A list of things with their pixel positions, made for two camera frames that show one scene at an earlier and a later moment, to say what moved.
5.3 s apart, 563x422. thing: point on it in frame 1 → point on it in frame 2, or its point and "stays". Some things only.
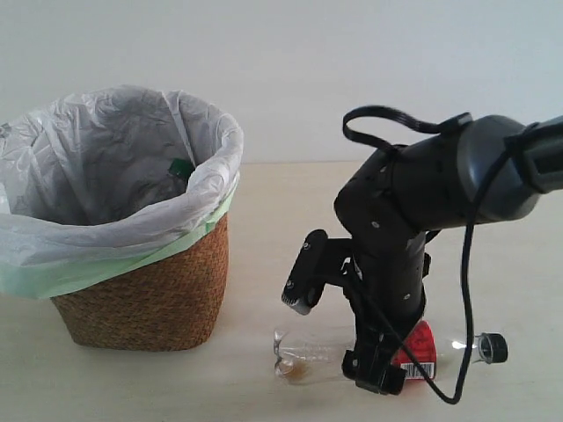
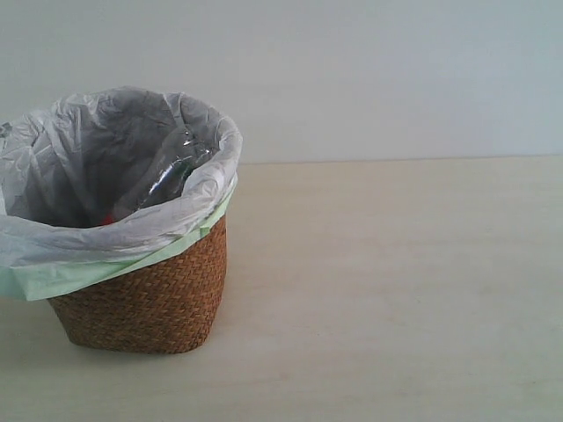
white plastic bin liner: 100,181 stays
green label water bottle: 179,172 stays
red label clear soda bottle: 315,355 → 165,177
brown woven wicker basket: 171,301 stays
